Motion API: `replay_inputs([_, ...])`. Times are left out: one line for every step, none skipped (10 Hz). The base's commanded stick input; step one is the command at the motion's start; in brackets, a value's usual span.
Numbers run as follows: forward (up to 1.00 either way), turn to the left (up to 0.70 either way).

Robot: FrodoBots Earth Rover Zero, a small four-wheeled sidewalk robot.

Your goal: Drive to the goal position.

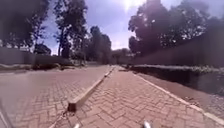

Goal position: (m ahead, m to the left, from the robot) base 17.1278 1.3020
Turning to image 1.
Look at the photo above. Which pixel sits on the row of trees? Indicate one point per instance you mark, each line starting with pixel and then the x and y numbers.
pixel 70 30

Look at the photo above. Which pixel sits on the dark hedge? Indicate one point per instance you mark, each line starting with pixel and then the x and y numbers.
pixel 186 76

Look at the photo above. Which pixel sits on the grass verge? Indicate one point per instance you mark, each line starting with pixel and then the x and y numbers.
pixel 36 66

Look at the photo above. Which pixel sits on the dark long wall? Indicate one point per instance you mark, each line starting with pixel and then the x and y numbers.
pixel 196 50

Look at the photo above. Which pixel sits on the grey concrete kerb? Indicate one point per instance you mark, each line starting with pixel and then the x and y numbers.
pixel 87 92

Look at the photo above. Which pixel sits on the red brick road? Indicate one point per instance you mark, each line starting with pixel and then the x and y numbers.
pixel 40 90

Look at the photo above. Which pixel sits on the pale kerb edge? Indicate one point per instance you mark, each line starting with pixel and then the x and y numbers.
pixel 173 96

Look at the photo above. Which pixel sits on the red brick path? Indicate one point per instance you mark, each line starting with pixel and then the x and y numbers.
pixel 126 96

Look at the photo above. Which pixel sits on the robot's own part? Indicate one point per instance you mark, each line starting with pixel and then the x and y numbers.
pixel 76 126
pixel 146 124

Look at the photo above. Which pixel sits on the grey wall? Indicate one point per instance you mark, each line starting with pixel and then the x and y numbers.
pixel 20 56

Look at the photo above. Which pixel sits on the dirt strip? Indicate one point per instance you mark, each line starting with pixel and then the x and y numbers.
pixel 203 97

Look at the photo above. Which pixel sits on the group of large trees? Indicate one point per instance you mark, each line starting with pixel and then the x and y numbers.
pixel 166 26

